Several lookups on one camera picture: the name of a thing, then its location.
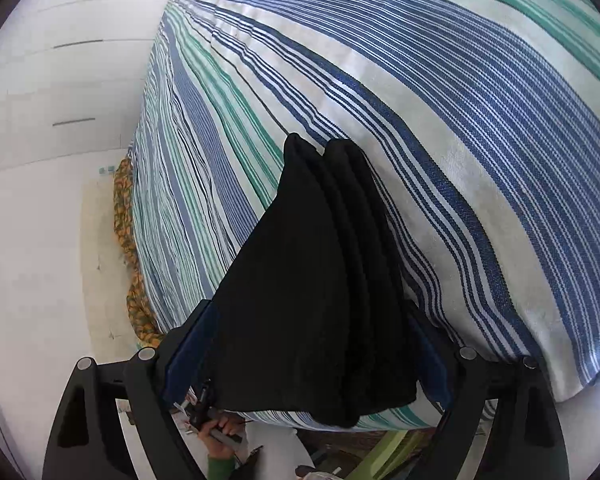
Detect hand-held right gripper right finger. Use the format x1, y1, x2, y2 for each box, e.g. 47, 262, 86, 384
407, 310, 563, 480

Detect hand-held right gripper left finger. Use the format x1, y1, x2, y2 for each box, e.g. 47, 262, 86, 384
42, 300, 221, 480

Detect black pants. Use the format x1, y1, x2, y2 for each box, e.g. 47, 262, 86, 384
214, 132, 422, 428

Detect person's left hand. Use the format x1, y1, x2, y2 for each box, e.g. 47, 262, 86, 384
199, 416, 242, 462

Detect light green chair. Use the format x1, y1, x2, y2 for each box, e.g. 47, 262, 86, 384
330, 429, 437, 480

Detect beige headboard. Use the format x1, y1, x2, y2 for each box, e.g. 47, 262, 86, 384
79, 165, 157, 347

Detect orange floral blanket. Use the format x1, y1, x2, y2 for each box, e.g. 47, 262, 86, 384
111, 157, 165, 348

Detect bed with striped sheet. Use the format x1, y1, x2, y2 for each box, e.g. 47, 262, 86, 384
127, 0, 600, 433

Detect white wardrobe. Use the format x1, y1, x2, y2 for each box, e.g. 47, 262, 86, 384
0, 0, 182, 175

